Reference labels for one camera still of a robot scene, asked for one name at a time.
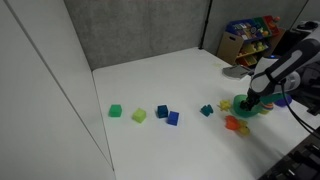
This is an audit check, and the blue cube block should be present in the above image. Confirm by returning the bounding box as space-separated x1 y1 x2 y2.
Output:
167 111 179 126

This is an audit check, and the dark teal cube block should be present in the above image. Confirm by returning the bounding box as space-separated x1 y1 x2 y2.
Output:
157 105 168 118

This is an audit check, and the orange rubber toy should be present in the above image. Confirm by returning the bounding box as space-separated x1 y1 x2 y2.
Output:
225 115 240 130

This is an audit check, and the black vertical pole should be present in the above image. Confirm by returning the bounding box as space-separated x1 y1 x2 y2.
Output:
198 0 213 50

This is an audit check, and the black equipment at corner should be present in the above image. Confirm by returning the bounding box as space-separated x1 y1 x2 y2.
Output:
258 135 320 180

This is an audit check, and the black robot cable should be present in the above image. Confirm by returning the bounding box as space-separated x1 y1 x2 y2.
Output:
279 81 320 139

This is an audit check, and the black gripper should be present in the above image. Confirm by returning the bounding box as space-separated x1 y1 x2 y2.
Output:
240 89 260 111

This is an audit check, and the yellow star toy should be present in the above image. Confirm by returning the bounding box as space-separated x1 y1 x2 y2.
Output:
218 100 231 111

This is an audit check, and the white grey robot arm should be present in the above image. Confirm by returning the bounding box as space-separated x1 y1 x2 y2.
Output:
239 28 320 111

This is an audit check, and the green plastic bowl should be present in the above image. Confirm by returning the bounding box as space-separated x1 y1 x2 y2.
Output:
233 94 262 118

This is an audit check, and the teal rubber toy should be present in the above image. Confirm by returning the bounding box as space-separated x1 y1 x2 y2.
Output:
200 104 213 117

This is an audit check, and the purple ball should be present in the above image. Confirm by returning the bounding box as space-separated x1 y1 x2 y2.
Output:
274 95 292 107

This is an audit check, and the lime green cube block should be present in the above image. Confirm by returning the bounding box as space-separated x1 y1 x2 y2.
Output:
132 108 146 123

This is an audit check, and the grey flat device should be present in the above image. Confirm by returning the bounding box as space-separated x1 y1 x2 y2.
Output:
222 65 254 80

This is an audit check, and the colourful toy bin shelf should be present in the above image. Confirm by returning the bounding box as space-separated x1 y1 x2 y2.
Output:
217 15 285 67

